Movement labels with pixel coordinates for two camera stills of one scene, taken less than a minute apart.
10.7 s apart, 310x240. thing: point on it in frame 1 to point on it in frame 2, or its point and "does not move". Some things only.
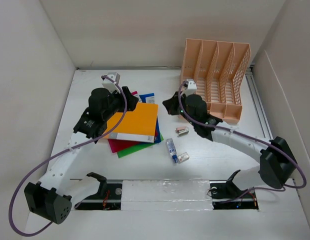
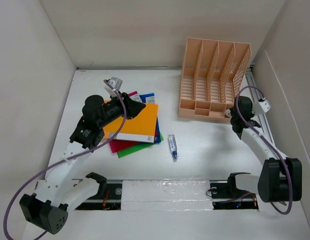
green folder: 130,151 does not move
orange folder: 138,126 does not move
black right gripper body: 175,108 to 233,117
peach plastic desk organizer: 218,69 does not move
